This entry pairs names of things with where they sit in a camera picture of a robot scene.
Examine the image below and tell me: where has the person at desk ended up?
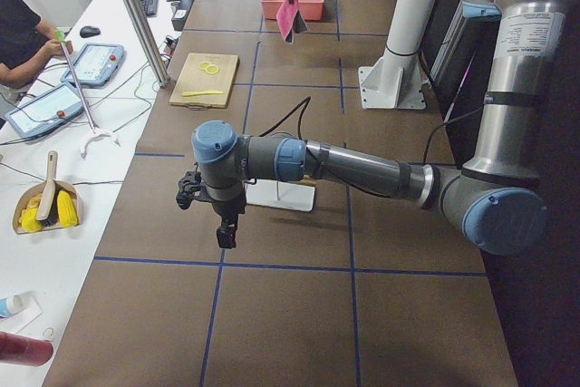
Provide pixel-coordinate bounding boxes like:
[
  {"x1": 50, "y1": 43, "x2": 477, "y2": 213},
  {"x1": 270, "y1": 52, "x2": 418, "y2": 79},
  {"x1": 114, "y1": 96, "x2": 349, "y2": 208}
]
[{"x1": 1, "y1": 0, "x2": 64, "y2": 89}]

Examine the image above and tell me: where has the silver aluminium post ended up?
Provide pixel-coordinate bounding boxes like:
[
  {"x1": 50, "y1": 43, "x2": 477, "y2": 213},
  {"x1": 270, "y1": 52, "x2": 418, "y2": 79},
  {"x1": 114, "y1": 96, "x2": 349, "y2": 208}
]
[{"x1": 123, "y1": 0, "x2": 170, "y2": 88}]

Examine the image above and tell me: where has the lemon slice upper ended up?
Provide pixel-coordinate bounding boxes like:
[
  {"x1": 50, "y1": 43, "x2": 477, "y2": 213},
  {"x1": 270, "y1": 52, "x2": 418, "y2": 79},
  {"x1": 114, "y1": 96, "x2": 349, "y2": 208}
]
[{"x1": 198, "y1": 61, "x2": 218, "y2": 74}]

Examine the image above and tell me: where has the near teach pendant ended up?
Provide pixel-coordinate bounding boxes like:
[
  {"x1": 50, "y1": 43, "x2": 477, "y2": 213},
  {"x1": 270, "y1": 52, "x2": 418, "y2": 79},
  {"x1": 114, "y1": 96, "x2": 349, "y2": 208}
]
[{"x1": 5, "y1": 83, "x2": 83, "y2": 139}]

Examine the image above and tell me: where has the black camera cable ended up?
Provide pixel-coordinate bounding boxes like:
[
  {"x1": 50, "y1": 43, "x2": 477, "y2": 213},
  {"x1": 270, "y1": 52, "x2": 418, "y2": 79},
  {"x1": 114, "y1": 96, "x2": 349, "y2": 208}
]
[{"x1": 257, "y1": 95, "x2": 314, "y2": 139}]

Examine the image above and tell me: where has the white towel rack stand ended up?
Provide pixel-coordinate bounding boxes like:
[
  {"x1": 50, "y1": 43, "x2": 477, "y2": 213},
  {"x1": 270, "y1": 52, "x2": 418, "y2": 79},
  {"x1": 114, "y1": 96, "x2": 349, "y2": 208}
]
[{"x1": 246, "y1": 179, "x2": 315, "y2": 212}]

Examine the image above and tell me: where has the yellow plastic knife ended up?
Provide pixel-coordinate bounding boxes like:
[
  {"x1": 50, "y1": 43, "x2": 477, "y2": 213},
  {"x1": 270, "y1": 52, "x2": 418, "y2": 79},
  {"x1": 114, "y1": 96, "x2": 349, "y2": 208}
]
[{"x1": 181, "y1": 90, "x2": 224, "y2": 97}]

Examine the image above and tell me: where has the black computer mouse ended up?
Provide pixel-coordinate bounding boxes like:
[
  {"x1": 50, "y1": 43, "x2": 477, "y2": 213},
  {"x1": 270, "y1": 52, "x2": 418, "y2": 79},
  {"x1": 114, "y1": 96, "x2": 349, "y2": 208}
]
[{"x1": 79, "y1": 25, "x2": 102, "y2": 38}]

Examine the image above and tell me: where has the long metal grabber tool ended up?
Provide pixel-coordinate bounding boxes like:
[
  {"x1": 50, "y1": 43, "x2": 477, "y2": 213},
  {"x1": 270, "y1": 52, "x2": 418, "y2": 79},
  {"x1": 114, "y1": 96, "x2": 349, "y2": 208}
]
[{"x1": 54, "y1": 29, "x2": 120, "y2": 159}]

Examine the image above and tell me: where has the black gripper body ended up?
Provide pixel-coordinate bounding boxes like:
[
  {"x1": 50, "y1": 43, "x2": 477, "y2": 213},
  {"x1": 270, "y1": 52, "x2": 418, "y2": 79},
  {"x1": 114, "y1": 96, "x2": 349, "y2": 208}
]
[{"x1": 212, "y1": 196, "x2": 247, "y2": 228}]

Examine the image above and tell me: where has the red bottle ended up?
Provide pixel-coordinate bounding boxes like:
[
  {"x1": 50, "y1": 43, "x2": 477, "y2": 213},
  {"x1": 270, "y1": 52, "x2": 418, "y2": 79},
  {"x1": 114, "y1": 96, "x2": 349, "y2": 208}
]
[{"x1": 1, "y1": 332, "x2": 53, "y2": 366}]

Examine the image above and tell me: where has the pink microfiber cloth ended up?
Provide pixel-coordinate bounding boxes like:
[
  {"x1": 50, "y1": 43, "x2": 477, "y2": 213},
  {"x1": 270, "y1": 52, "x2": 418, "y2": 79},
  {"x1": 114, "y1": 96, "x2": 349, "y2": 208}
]
[{"x1": 275, "y1": 0, "x2": 308, "y2": 44}]

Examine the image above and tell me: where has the white small bottle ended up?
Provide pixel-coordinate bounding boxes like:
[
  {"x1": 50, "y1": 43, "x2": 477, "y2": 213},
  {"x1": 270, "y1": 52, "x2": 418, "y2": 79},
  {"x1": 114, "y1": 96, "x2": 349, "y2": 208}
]
[{"x1": 0, "y1": 295, "x2": 25, "y2": 319}]

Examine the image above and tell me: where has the wooden cutting board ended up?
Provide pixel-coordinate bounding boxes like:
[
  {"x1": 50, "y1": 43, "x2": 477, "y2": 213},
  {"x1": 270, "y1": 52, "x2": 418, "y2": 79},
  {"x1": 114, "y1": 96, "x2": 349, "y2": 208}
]
[{"x1": 169, "y1": 53, "x2": 239, "y2": 109}]

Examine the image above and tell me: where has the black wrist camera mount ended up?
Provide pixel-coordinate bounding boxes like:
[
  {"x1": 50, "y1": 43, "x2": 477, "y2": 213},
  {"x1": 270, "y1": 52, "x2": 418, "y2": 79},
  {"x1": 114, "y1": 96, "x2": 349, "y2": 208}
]
[{"x1": 176, "y1": 170, "x2": 202, "y2": 210}]

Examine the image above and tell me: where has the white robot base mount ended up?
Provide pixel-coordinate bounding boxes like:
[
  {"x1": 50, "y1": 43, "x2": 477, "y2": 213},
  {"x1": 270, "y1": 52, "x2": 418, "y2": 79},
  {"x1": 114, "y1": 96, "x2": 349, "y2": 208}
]
[{"x1": 358, "y1": 0, "x2": 436, "y2": 111}]

